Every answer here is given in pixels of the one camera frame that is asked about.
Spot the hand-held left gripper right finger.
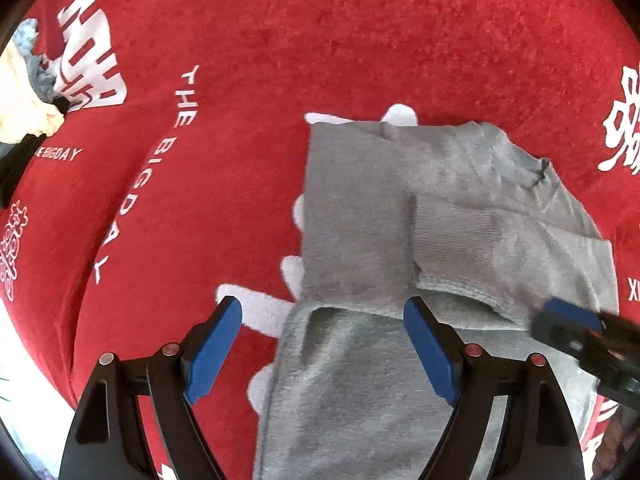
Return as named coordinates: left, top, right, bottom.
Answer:
left=403, top=296, right=587, bottom=480

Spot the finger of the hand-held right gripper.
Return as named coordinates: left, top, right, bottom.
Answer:
left=530, top=299, right=607, bottom=357

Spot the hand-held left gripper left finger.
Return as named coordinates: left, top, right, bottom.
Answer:
left=59, top=296, right=244, bottom=480

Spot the grey knit sweater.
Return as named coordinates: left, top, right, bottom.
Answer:
left=252, top=121, right=621, bottom=480

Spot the black cloth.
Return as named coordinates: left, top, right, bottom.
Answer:
left=0, top=96, right=72, bottom=210

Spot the red printed blanket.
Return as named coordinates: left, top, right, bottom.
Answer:
left=0, top=0, right=640, bottom=480

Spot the cream cloth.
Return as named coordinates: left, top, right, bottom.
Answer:
left=0, top=42, right=66, bottom=145

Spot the blue-grey fuzzy cloth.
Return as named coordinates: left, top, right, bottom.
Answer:
left=9, top=18, right=62, bottom=102

